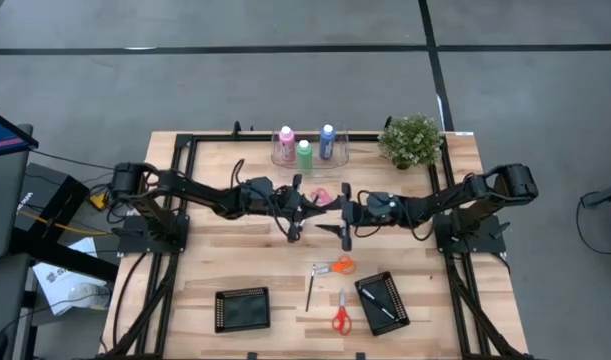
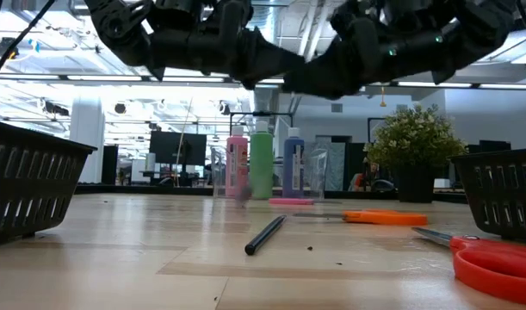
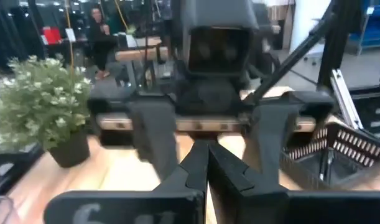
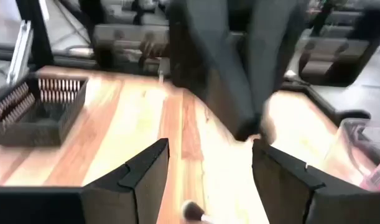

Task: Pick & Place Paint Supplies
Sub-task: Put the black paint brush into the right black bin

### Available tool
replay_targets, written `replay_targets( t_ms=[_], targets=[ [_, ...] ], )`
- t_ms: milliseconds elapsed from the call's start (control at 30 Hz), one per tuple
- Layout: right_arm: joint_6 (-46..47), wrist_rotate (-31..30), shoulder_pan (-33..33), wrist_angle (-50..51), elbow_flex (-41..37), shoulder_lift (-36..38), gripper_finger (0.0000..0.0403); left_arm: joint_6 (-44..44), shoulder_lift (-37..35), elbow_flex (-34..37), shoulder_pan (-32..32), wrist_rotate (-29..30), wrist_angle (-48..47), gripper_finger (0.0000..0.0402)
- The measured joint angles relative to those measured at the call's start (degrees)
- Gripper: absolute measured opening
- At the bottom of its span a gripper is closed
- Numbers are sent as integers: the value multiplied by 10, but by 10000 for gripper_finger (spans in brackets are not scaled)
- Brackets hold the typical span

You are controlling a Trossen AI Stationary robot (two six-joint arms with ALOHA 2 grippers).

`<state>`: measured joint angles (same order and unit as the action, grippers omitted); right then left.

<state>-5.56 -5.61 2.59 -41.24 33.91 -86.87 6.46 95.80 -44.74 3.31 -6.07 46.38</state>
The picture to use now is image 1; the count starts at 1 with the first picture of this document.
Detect black computer case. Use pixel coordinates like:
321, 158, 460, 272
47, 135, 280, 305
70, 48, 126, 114
14, 162, 91, 232

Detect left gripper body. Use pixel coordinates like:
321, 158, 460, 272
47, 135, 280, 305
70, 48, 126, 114
242, 173, 306, 245

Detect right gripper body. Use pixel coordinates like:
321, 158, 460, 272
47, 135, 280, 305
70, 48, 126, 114
340, 182, 404, 252

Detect black aluminium table frame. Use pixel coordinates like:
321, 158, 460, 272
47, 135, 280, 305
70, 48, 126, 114
97, 130, 536, 360

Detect pink paint bottle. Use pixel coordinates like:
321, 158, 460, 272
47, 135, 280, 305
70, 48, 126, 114
278, 125, 296, 164

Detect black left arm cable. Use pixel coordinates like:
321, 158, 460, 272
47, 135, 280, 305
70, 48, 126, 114
229, 158, 246, 189

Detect black stand leg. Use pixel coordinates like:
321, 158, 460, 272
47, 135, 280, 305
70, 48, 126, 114
8, 227, 120, 284

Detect white paper sheets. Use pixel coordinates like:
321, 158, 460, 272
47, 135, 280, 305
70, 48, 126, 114
32, 237, 112, 317

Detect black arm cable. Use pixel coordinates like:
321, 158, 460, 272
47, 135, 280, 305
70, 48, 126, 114
353, 189, 436, 242
229, 158, 246, 189

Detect black floor cable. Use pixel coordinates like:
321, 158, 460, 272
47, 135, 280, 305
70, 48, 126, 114
28, 148, 117, 172
575, 192, 611, 256

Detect yellow floor cable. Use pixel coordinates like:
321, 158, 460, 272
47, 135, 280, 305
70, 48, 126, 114
17, 208, 111, 237

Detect grey cabinet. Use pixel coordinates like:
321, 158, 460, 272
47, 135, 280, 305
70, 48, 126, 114
0, 123, 35, 360

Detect black slotted plastic basket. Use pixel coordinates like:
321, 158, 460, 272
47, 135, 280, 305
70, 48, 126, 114
353, 271, 411, 337
214, 286, 272, 334

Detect red scissors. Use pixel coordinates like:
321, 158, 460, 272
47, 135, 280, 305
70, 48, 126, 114
331, 288, 353, 336

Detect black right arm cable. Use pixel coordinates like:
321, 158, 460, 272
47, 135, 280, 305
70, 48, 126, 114
353, 189, 436, 242

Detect blue screen monitor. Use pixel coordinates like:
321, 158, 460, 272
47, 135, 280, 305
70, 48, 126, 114
0, 104, 40, 160

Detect clear plastic bin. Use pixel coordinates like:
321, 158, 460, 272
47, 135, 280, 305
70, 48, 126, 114
270, 124, 350, 177

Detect pink scissors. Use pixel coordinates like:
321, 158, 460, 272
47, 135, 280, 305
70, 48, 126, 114
309, 187, 334, 206

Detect green paint bottle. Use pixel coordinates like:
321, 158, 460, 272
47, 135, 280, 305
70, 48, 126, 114
295, 139, 314, 174

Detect potted white-flowered plant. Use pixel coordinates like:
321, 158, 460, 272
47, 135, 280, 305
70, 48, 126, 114
377, 113, 445, 171

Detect blue paint bottle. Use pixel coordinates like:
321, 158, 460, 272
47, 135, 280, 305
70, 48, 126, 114
318, 124, 337, 161

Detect orange scissors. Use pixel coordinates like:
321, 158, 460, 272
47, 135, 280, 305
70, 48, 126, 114
314, 255, 357, 276

